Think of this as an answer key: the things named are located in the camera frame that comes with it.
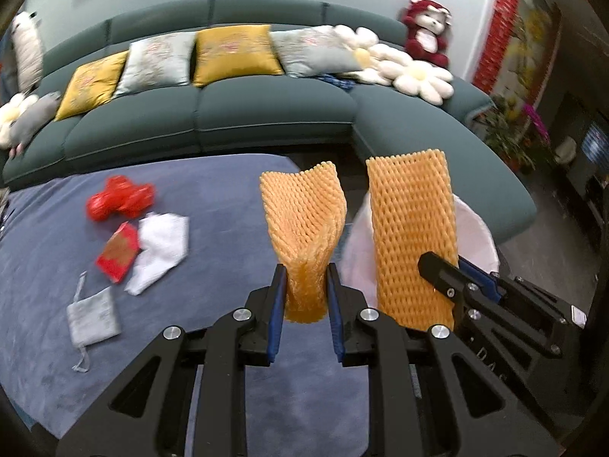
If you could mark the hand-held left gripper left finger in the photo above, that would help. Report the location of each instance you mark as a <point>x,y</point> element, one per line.
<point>276,314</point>

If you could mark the red envelope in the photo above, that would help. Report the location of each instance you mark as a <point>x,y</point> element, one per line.
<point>116,252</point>

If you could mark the blue plush table blanket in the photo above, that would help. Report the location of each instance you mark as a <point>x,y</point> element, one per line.
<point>190,295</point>

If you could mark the yellow embroidered pillow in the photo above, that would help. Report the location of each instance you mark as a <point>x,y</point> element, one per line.
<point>233,52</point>
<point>90,85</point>

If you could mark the blue patterned cloth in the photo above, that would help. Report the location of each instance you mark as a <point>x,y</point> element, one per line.
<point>338,82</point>

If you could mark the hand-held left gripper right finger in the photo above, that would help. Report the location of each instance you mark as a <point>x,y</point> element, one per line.
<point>335,314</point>

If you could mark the red monkey plush toy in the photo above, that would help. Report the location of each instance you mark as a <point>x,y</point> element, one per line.
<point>426,38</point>

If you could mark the orange foam fruit net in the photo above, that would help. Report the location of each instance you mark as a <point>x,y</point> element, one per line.
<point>409,228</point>
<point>304,219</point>

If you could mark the floral wall painting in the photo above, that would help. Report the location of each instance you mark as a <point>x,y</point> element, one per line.
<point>537,43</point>

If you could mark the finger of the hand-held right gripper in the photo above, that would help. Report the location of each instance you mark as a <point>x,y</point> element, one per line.
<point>483,282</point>
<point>440,271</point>

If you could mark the grey plush toy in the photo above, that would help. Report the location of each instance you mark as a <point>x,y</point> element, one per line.
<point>33,121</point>

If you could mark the teal corner sofa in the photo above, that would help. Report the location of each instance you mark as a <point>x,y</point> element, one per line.
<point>266,114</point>

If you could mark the potted plant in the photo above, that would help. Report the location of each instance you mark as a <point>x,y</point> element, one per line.
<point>509,138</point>

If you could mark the red wall decoration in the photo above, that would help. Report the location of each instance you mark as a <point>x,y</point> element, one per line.
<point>499,24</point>

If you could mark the dark tv cabinet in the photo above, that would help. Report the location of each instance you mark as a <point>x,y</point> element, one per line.
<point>585,190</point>

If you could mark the white flower cushion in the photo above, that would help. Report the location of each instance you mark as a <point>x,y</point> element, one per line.
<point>421,78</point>
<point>12,114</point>
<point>385,59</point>
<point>354,37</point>

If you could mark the grey embroidered pillow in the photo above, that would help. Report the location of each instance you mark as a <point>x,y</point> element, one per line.
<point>309,50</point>
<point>152,62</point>

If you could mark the red plastic bag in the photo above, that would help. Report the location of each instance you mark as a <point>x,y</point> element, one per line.
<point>119,200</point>

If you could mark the white vase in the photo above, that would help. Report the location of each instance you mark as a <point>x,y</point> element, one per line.
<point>566,150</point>

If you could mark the white crumpled wrapper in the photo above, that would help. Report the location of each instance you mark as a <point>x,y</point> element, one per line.
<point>159,243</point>

